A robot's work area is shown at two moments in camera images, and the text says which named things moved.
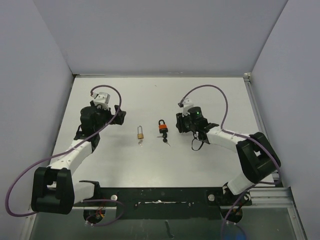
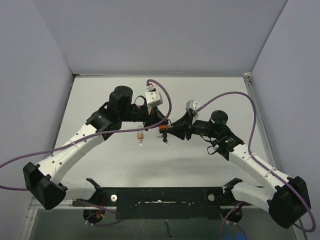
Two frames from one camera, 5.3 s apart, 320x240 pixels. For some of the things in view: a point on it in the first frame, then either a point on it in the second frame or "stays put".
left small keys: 140,142 stays put
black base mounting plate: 165,202 stays put
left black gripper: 98,108 -> 155,117
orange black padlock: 163,128 stays put
